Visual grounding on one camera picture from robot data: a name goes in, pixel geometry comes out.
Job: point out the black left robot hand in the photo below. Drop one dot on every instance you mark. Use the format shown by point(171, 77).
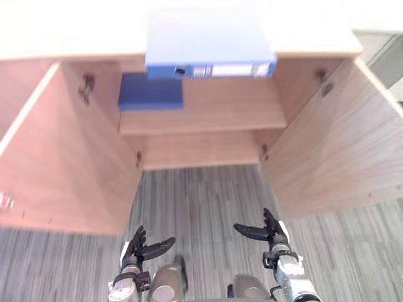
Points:
point(142, 246)

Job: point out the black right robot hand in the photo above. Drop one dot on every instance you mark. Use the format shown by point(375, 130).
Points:
point(265, 229)

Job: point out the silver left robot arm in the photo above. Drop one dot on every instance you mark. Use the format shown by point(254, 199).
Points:
point(126, 280)

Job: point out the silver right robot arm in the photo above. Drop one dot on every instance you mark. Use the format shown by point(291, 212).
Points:
point(288, 270)

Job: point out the metal door hinge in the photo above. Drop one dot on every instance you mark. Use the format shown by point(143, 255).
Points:
point(138, 158)
point(324, 81)
point(265, 152)
point(86, 88)

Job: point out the wooden right cabinet door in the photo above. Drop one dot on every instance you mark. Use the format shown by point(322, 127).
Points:
point(338, 141)

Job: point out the wooden cabinet door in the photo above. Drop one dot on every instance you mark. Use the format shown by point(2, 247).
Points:
point(338, 141)
point(67, 148)

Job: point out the wooden left cabinet door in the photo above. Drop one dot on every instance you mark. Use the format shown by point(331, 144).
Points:
point(67, 148)

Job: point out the wooden cabinet shelf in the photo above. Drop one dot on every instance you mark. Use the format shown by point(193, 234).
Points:
point(204, 104)

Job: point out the light wood office cabinet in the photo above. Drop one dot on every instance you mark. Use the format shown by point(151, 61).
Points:
point(201, 94)

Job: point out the dark blue flat folder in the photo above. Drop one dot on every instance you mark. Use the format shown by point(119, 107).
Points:
point(151, 92)

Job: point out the blue lever arch folder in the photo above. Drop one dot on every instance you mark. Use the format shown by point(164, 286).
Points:
point(209, 41)

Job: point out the grey cabinet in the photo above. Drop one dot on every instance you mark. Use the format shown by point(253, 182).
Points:
point(382, 59)

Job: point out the silver left robot leg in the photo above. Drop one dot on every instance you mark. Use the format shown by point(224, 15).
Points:
point(168, 281)

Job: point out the silver robot leg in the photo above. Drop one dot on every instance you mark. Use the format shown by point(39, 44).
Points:
point(248, 288)
point(168, 281)

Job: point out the silver right robot leg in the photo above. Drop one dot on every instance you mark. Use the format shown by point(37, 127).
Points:
point(248, 288)

